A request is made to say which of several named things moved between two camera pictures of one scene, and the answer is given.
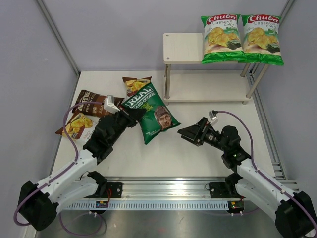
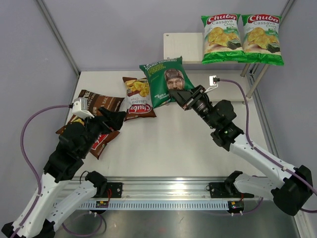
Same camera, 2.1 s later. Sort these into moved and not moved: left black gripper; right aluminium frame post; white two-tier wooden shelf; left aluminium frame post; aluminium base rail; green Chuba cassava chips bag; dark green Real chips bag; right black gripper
Moved: dark green Real chips bag; right black gripper; left black gripper
Not moved: green Chuba cassava chips bag; white two-tier wooden shelf; right aluminium frame post; left aluminium frame post; aluminium base rail
